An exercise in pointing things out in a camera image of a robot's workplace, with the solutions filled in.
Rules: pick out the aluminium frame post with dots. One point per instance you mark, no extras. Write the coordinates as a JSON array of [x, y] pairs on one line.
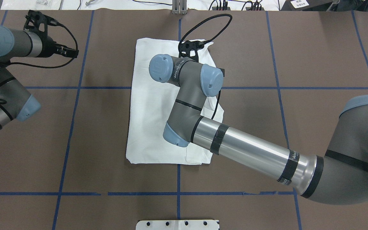
[[179, 7]]

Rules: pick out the white central mounting column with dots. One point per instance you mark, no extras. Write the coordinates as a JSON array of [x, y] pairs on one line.
[[192, 224]]

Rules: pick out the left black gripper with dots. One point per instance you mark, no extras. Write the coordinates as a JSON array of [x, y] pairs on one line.
[[48, 49]]

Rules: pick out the white long-sleeve printed shirt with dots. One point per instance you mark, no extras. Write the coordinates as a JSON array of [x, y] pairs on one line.
[[150, 107]]

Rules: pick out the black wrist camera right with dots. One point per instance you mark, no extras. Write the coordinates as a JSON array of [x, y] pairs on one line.
[[189, 49]]

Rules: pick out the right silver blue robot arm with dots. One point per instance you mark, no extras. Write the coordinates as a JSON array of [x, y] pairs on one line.
[[340, 177]]

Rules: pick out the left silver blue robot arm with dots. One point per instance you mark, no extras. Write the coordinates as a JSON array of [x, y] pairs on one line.
[[16, 102]]

